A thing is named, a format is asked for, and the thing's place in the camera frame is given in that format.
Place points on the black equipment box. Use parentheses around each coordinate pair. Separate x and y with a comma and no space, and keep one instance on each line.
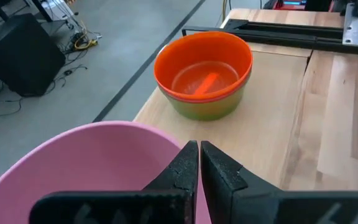
(20,56)

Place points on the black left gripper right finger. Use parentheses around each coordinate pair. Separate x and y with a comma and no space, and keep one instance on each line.
(259,205)

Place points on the orange translucent bowl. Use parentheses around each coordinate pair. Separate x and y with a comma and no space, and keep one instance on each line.
(197,49)

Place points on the white equipment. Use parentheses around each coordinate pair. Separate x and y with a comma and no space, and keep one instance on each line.
(57,9)

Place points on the black aluminium frame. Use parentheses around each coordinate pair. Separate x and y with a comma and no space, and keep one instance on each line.
(275,34)

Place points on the pink bowl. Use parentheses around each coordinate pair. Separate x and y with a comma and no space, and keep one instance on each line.
(89,161)

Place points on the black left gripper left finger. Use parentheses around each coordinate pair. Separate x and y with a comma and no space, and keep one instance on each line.
(120,207)

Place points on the lime green bowl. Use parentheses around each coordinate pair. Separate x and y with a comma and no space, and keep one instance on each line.
(204,112)

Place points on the silver metal bracket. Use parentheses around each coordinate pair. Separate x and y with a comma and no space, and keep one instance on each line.
(356,28)

